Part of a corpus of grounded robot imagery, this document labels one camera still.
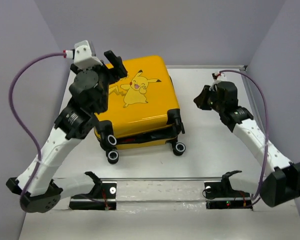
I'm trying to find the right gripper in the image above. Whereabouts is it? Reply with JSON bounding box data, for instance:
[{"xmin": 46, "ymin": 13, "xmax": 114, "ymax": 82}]
[{"xmin": 192, "ymin": 85, "xmax": 224, "ymax": 114}]

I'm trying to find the yellow hard-shell suitcase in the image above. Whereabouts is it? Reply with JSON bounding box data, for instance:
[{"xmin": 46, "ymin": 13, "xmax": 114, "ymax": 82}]
[{"xmin": 94, "ymin": 55, "xmax": 186, "ymax": 164}]

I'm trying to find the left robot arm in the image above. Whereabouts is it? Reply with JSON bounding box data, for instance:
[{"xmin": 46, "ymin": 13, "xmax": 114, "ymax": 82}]
[{"xmin": 6, "ymin": 50, "xmax": 128, "ymax": 213}]

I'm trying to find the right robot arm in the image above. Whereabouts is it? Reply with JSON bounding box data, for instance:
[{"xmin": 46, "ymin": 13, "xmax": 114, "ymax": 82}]
[{"xmin": 193, "ymin": 81, "xmax": 300, "ymax": 208}]

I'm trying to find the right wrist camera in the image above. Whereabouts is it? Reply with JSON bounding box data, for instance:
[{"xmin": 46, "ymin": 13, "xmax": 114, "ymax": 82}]
[{"xmin": 211, "ymin": 72, "xmax": 225, "ymax": 87}]

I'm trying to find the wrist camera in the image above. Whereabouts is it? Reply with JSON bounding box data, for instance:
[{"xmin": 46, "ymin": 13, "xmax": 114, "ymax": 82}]
[
  {"xmin": 211, "ymin": 72, "xmax": 225, "ymax": 87},
  {"xmin": 73, "ymin": 40, "xmax": 102, "ymax": 70}
]

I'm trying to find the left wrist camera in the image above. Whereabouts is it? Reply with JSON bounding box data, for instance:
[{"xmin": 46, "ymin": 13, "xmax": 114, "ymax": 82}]
[{"xmin": 73, "ymin": 40, "xmax": 102, "ymax": 70}]

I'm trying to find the aluminium table rail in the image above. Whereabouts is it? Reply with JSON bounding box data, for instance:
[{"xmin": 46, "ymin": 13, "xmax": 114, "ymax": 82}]
[{"xmin": 241, "ymin": 76, "xmax": 265, "ymax": 133}]

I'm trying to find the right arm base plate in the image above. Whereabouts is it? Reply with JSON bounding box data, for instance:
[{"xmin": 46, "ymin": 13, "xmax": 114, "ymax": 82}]
[{"xmin": 202, "ymin": 181, "xmax": 253, "ymax": 210}]

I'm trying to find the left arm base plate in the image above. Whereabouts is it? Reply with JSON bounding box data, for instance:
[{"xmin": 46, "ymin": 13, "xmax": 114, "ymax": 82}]
[{"xmin": 68, "ymin": 181, "xmax": 117, "ymax": 211}]

